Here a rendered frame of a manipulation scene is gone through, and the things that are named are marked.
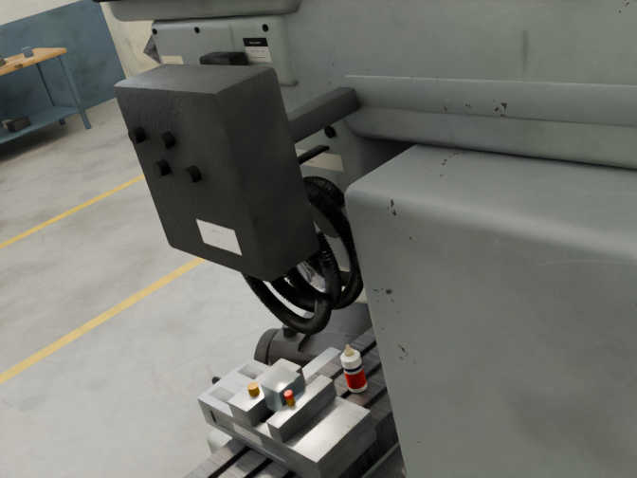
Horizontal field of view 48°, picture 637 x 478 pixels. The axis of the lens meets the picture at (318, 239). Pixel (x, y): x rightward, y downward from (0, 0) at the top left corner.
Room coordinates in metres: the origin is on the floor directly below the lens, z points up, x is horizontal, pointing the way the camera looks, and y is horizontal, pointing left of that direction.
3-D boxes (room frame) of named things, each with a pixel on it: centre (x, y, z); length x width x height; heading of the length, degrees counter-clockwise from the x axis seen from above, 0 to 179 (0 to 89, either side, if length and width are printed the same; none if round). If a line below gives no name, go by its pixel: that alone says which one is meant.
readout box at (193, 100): (0.75, 0.09, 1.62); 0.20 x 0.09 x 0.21; 38
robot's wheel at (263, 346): (2.00, 0.24, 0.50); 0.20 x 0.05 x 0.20; 146
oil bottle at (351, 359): (1.20, 0.00, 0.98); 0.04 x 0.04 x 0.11
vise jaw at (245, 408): (1.15, 0.17, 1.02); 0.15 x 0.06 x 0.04; 130
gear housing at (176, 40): (1.16, -0.01, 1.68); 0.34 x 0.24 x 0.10; 38
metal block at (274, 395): (1.10, 0.13, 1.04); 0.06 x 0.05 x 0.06; 130
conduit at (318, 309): (0.86, 0.01, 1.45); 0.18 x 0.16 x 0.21; 38
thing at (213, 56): (1.06, 0.08, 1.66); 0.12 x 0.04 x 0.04; 38
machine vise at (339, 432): (1.13, 0.15, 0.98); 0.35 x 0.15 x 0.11; 40
